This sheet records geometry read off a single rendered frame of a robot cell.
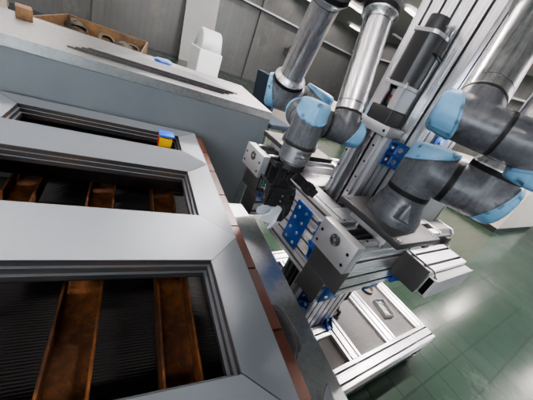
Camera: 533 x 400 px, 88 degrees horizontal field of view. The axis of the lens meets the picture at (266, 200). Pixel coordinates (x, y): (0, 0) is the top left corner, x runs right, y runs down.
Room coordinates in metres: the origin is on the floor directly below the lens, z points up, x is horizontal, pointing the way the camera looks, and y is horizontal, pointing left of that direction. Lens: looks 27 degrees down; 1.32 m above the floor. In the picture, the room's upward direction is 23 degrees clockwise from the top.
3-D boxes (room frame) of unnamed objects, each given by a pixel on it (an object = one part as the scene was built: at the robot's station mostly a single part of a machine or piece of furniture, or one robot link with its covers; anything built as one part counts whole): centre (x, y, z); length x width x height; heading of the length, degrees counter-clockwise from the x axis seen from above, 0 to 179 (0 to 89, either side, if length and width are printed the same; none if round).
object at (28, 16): (1.31, 1.38, 1.07); 0.12 x 0.06 x 0.05; 48
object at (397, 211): (0.77, -0.36, 1.09); 0.15 x 0.15 x 0.10
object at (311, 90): (1.14, -0.03, 1.20); 0.13 x 0.12 x 0.14; 104
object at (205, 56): (6.81, 2.59, 0.63); 0.70 x 0.58 x 1.26; 38
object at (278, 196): (0.66, -0.02, 1.05); 0.09 x 0.08 x 0.12; 122
